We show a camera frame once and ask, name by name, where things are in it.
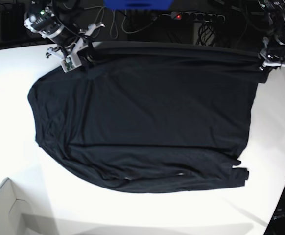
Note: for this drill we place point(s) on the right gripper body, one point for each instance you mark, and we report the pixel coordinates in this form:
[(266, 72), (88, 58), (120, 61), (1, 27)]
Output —
[(70, 57)]

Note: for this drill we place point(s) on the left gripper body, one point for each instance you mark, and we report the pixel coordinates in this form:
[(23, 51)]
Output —
[(271, 55)]

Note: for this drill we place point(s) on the black t-shirt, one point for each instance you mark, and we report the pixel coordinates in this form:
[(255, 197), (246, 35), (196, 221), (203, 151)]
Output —
[(150, 123)]

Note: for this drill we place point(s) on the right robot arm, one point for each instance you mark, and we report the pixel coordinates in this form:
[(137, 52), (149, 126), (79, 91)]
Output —
[(52, 22)]

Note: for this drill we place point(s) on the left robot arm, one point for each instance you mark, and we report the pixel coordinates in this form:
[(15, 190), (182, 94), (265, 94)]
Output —
[(274, 12)]

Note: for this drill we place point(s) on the blue plastic bin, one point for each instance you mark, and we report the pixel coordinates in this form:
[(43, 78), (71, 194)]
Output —
[(138, 4)]

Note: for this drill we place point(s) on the black power strip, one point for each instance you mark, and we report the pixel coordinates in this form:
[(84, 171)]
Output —
[(196, 17)]

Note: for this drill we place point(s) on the white cardboard box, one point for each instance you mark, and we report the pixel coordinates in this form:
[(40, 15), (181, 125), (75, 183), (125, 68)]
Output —
[(11, 219)]

